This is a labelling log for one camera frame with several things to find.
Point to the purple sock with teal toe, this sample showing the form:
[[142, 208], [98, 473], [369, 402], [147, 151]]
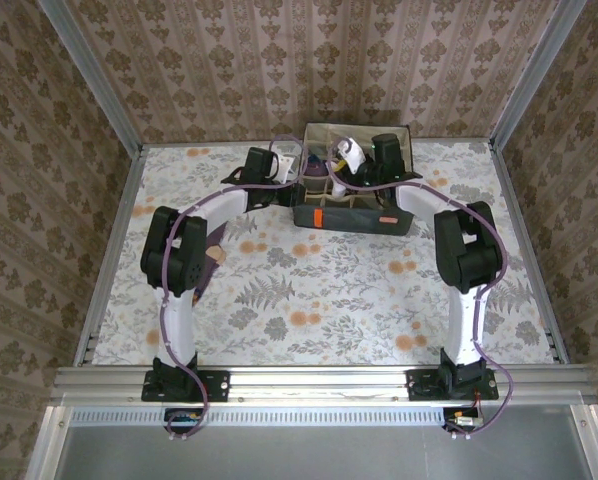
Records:
[[318, 167]]

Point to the dark grey fabric storage organizer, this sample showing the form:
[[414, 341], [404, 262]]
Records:
[[349, 220]]

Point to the purple sock with tan toe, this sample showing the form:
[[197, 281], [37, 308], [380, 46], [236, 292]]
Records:
[[215, 250]]

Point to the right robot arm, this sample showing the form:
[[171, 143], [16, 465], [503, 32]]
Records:
[[469, 250]]

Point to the floral print tablecloth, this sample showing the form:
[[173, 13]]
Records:
[[379, 340]]

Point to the small connector board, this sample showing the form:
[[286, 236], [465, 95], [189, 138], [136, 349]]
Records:
[[466, 421], [181, 420]]

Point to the grey metal panel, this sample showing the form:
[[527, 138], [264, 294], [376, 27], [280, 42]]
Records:
[[319, 455]]

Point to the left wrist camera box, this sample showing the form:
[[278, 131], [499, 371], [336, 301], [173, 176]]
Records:
[[285, 167]]

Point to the aluminium side rail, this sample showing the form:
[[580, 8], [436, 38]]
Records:
[[520, 225], [113, 250]]

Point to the aluminium frame post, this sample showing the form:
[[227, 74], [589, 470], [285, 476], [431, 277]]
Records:
[[96, 80], [534, 75]]

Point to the aluminium mounting rail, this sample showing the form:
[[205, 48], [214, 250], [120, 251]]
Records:
[[319, 385]]

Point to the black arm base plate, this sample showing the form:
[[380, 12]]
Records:
[[219, 385], [419, 387]]

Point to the aluminium frame bar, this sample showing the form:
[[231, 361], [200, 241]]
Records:
[[46, 445], [596, 445]]

